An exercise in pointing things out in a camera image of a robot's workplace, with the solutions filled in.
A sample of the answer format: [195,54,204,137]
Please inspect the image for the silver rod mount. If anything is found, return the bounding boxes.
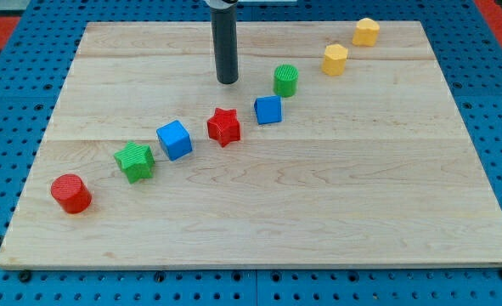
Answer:
[205,0,238,9]

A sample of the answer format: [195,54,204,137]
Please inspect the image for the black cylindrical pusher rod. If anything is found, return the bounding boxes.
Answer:
[210,4,239,84]

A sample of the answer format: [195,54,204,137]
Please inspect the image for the blue triangle block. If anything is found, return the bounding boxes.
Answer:
[254,95,283,125]

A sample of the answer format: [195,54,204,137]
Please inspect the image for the red star block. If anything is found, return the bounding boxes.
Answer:
[207,108,241,147]

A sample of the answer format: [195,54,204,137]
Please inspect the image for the green star block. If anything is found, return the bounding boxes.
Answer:
[114,141,155,184]

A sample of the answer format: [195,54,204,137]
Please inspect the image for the green cylinder block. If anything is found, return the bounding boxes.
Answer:
[274,64,299,98]

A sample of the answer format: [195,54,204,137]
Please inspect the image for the yellow hexagon block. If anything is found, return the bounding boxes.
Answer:
[321,44,348,77]

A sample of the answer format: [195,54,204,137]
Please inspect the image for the blue cube block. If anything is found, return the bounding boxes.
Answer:
[156,120,193,161]

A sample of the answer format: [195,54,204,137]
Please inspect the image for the yellow heart block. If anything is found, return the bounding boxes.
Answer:
[352,18,380,47]

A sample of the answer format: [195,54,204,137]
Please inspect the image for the light wooden board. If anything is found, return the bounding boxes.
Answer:
[0,21,502,270]

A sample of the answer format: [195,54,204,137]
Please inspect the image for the red cylinder block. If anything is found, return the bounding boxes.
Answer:
[50,173,92,214]

